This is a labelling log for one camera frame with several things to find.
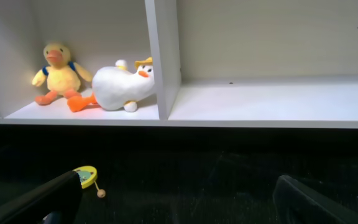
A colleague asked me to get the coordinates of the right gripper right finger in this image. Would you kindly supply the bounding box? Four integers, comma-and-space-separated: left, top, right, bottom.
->
272, 174, 358, 224

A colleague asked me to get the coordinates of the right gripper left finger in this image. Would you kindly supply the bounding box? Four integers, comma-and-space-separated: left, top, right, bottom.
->
0, 170, 84, 224

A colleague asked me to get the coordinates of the yellow rattle drum toy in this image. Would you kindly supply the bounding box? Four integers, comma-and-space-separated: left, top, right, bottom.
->
72, 165, 106, 198

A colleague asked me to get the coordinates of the yellow plush duck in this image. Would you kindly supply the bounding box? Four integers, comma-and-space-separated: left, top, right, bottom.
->
31, 42, 94, 106

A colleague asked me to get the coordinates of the white plush duck with hat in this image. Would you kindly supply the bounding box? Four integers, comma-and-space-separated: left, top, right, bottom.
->
67, 57, 156, 113

